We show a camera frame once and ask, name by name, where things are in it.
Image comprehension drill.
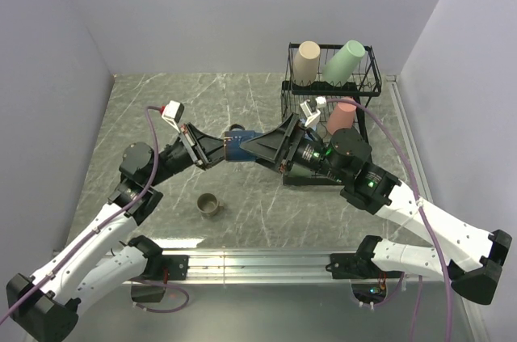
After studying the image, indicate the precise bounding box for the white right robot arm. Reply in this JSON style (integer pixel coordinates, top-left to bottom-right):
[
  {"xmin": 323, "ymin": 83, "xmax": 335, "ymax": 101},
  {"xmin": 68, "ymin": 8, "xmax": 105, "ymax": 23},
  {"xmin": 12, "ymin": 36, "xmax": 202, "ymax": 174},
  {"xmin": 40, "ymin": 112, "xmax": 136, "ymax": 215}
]
[{"xmin": 239, "ymin": 115, "xmax": 512, "ymax": 305}]

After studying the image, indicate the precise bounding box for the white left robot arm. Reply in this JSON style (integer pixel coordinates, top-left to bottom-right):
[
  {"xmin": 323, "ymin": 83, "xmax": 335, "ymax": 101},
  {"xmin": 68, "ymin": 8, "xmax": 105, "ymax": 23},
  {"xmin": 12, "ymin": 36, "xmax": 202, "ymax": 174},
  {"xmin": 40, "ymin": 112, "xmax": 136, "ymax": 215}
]
[{"xmin": 6, "ymin": 124, "xmax": 224, "ymax": 341}]

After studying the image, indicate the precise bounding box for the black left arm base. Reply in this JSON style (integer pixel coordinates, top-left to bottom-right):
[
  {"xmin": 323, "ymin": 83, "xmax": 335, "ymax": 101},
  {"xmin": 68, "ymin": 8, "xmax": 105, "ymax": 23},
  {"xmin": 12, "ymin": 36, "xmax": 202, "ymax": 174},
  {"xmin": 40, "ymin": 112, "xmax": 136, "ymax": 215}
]
[{"xmin": 162, "ymin": 254, "xmax": 189, "ymax": 282}]

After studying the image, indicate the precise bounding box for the pink plastic tumbler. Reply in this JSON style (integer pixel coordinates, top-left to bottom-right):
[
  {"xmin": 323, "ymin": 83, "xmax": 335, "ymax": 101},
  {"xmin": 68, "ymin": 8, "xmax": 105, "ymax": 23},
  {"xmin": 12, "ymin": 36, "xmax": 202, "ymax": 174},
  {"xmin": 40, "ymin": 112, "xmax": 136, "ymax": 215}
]
[{"xmin": 326, "ymin": 102, "xmax": 356, "ymax": 135}]

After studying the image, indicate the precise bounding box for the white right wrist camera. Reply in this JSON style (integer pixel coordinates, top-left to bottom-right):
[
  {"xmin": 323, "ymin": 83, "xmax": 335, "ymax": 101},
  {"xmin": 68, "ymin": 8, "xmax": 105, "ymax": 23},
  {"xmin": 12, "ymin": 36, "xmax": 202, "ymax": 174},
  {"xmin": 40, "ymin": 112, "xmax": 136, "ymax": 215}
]
[{"xmin": 300, "ymin": 96, "xmax": 327, "ymax": 129}]

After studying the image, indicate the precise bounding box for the aluminium mounting rail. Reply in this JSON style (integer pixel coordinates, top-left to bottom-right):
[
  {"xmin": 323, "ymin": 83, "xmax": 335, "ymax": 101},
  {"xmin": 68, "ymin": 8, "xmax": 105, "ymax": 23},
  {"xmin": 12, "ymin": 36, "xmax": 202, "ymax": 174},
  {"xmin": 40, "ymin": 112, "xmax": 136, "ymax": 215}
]
[{"xmin": 23, "ymin": 247, "xmax": 492, "ymax": 342}]

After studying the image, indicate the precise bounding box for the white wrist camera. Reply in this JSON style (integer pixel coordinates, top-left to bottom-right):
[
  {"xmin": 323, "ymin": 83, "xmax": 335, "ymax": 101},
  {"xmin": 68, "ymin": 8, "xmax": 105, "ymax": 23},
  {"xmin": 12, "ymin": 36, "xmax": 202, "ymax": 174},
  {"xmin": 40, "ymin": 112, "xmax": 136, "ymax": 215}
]
[
  {"xmin": 160, "ymin": 100, "xmax": 184, "ymax": 133},
  {"xmin": 300, "ymin": 96, "xmax": 327, "ymax": 129}
]

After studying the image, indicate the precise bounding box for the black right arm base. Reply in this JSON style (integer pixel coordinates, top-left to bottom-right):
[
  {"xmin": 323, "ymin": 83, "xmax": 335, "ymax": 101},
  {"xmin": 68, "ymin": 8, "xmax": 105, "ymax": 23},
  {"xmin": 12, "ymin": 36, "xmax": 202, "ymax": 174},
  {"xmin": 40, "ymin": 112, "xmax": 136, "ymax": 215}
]
[{"xmin": 325, "ymin": 253, "xmax": 384, "ymax": 280}]

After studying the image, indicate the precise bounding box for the black wire dish rack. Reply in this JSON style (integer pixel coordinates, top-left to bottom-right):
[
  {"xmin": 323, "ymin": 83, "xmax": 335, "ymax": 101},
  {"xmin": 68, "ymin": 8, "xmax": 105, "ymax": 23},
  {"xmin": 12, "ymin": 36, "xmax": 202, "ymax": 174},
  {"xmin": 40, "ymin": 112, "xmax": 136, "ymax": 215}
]
[{"xmin": 280, "ymin": 42, "xmax": 384, "ymax": 188}]

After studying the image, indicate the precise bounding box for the beige plastic tumbler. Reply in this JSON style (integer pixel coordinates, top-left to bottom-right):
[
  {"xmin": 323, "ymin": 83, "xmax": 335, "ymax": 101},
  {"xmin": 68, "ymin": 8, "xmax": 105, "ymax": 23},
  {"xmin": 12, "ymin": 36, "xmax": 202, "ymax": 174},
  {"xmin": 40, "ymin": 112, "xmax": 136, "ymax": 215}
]
[{"xmin": 292, "ymin": 40, "xmax": 321, "ymax": 86}]

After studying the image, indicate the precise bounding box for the large green plastic tumbler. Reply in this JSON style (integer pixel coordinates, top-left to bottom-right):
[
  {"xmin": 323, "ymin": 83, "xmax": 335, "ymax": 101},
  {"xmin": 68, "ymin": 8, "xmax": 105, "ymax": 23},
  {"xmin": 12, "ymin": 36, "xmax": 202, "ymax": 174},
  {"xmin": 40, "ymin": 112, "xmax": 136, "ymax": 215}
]
[{"xmin": 322, "ymin": 40, "xmax": 366, "ymax": 86}]

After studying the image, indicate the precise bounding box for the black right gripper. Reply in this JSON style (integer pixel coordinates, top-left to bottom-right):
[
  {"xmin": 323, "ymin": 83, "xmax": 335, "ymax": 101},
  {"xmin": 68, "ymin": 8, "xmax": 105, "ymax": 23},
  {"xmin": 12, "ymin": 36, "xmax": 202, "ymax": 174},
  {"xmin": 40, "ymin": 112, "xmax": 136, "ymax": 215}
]
[{"xmin": 240, "ymin": 112, "xmax": 347, "ymax": 183}]

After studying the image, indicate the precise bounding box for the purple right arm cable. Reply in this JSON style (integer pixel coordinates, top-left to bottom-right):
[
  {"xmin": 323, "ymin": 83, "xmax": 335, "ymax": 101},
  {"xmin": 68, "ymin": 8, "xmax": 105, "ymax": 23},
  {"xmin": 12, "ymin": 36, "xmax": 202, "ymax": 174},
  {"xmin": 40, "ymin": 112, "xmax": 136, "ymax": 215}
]
[{"xmin": 326, "ymin": 95, "xmax": 453, "ymax": 342}]

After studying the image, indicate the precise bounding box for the dark blue ceramic mug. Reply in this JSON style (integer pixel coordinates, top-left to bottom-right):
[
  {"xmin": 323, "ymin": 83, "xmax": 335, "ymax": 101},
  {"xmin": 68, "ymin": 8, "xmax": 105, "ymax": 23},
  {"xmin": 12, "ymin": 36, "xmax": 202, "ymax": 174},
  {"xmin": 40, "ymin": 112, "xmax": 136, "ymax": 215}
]
[{"xmin": 223, "ymin": 124, "xmax": 263, "ymax": 163}]

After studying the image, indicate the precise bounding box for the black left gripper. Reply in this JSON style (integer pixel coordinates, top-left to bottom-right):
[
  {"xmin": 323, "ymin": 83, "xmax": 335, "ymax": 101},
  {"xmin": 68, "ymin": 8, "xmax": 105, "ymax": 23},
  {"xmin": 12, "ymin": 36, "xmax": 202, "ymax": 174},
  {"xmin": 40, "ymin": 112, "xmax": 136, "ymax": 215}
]
[{"xmin": 147, "ymin": 121, "xmax": 240, "ymax": 187}]

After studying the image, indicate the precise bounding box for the olive ceramic mug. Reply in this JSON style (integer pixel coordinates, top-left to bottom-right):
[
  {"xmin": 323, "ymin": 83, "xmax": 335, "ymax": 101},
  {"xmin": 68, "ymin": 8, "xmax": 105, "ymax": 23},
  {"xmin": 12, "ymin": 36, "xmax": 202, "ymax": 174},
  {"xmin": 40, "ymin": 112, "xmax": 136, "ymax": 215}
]
[{"xmin": 196, "ymin": 192, "xmax": 225, "ymax": 218}]

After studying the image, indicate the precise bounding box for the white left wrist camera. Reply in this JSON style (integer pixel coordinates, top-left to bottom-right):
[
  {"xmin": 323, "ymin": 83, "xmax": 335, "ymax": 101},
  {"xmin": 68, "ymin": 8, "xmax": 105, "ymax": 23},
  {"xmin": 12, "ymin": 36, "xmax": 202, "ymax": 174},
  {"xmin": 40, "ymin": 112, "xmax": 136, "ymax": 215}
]
[{"xmin": 160, "ymin": 100, "xmax": 184, "ymax": 133}]

